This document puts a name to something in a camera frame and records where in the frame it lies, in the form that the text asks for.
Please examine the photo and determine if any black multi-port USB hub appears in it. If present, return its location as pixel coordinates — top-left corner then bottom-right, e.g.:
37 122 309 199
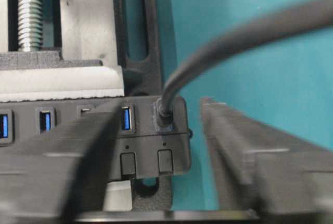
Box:
1 96 191 181

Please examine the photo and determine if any grey bench vise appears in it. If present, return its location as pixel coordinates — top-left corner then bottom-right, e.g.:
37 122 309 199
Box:
0 0 174 211

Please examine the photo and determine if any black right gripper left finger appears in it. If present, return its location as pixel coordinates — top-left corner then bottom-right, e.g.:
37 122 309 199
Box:
0 111 123 223

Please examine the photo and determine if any black hub power cable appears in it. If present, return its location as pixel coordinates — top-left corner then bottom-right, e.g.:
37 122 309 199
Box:
156 0 333 128

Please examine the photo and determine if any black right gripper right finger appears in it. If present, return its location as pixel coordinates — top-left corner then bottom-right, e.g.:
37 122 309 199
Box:
200 97 332 223

